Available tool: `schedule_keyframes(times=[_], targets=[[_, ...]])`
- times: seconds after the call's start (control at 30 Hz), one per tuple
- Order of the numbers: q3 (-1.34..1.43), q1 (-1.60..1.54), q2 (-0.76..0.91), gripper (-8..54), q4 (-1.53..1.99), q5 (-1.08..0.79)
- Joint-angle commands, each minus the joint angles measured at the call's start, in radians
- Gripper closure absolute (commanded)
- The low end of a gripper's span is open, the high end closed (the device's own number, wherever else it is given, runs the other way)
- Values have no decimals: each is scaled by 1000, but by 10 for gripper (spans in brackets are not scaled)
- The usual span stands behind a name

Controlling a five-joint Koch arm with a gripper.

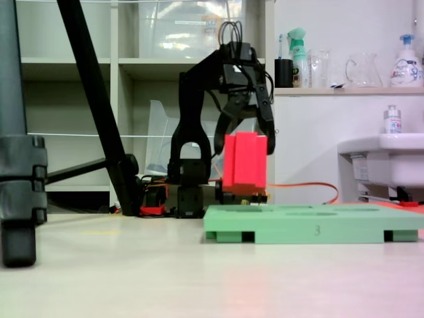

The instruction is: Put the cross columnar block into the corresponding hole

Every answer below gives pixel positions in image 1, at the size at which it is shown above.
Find small clear sanitizer bottle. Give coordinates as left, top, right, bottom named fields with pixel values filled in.
left=383, top=105, right=403, bottom=135

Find green shape sorter board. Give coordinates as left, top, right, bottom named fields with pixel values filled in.
left=202, top=203, right=424, bottom=245

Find white sink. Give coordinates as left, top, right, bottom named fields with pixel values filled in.
left=337, top=132, right=424, bottom=203

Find beige shelf unit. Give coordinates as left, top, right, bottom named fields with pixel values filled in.
left=15, top=0, right=276, bottom=201

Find clear plastic storage box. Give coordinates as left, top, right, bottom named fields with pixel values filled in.
left=137, top=0, right=248, bottom=60

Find clear measuring cup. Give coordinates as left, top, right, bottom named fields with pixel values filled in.
left=307, top=48, right=332, bottom=89

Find black tripod brace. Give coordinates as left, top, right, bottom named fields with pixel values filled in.
left=45, top=158, right=112, bottom=186

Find motor driver circuit board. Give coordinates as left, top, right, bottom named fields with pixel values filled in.
left=240, top=193, right=269, bottom=205

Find black cup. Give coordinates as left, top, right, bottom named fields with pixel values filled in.
left=274, top=58, right=295, bottom=89

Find white cord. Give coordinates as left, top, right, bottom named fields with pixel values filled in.
left=26, top=132, right=175, bottom=139

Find clear plastic bin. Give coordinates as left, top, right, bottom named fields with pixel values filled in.
left=144, top=99, right=262, bottom=176

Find clear glass pitcher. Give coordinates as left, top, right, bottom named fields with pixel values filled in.
left=345, top=52, right=384, bottom=89

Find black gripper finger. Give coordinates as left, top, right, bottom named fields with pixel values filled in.
left=253, top=84, right=276, bottom=156
left=214, top=93, right=254, bottom=156

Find black gripper motor wires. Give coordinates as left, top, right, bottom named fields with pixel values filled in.
left=217, top=21, right=244, bottom=46

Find white wall ledge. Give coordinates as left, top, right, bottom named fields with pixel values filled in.
left=274, top=86, right=424, bottom=97

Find thin orange wire loop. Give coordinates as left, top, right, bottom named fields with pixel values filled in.
left=267, top=182, right=339, bottom=205

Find green spray bottle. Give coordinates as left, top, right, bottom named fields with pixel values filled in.
left=286, top=27, right=309, bottom=89

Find red cross columnar block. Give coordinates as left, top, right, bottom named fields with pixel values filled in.
left=221, top=131, right=269, bottom=193

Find white foam pump bottle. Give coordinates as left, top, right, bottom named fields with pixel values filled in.
left=389, top=34, right=424, bottom=88

